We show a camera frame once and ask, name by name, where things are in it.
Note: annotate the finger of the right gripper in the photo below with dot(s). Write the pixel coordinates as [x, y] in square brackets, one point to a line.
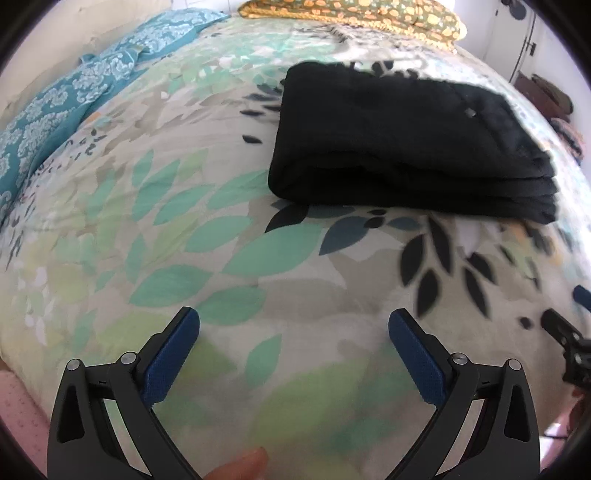
[561, 330]
[582, 297]

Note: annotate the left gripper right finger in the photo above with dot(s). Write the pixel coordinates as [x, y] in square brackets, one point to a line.
[505, 441]

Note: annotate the teal patterned pillow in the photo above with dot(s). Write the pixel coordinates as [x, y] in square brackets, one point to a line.
[56, 112]

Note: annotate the pink dotted garment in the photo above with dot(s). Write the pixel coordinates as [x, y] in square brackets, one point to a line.
[25, 422]

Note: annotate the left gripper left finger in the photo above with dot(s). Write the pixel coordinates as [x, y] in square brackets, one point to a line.
[82, 442]

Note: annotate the orange green patterned pillow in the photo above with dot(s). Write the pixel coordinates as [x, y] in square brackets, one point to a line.
[426, 20]

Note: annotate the cream headboard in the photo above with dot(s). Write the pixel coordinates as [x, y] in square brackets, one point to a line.
[69, 30]

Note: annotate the floral leaf bedsheet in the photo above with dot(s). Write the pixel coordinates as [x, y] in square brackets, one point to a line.
[162, 201]

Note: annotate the black pants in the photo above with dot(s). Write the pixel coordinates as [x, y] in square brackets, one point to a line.
[353, 138]

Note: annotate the person's left hand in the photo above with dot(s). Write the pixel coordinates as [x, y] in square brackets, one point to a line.
[251, 466]

